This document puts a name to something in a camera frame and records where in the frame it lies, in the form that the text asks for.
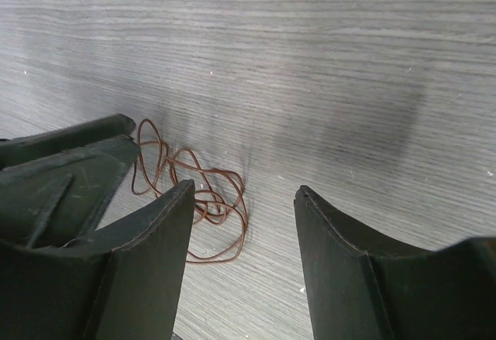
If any dark brown wire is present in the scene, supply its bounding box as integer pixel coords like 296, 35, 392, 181
130, 118, 248, 264

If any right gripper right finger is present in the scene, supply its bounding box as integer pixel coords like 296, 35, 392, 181
294, 186, 495, 339

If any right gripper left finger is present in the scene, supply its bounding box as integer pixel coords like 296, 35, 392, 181
1, 180, 195, 339

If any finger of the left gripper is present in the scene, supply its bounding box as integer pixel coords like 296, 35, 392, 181
1, 136, 138, 248
1, 114, 136, 168

